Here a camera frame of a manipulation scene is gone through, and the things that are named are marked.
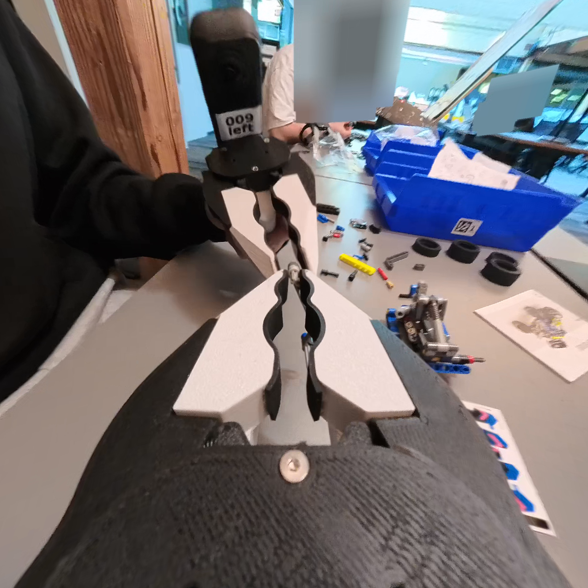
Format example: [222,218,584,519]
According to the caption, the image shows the white buggy picture booklet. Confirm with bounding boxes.
[473,289,588,383]

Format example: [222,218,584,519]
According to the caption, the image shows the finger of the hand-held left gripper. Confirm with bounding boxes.
[275,173,320,273]
[220,190,279,279]

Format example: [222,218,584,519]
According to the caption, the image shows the clear plastic bag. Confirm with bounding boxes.
[307,128,355,169]

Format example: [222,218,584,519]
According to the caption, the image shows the white paper sheets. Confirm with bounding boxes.
[429,140,522,190]

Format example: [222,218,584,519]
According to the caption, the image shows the blue storage bin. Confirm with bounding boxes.
[374,137,461,178]
[371,172,582,253]
[361,126,447,162]

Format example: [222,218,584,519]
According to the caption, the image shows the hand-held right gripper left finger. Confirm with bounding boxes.
[172,270,290,420]

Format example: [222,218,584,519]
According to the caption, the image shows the brown wooden post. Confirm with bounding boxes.
[54,0,190,178]

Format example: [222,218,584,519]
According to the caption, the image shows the toy buggy chassis assembly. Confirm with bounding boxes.
[385,281,487,375]

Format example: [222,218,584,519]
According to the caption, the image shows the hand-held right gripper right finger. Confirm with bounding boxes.
[299,270,417,421]

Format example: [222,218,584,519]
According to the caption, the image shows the person's left forearm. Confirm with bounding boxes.
[69,172,227,261]

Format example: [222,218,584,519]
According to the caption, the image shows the yellow plastic beam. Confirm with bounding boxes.
[338,254,377,276]

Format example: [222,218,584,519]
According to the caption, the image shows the blue and pink sticker sheet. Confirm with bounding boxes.
[461,399,557,537]

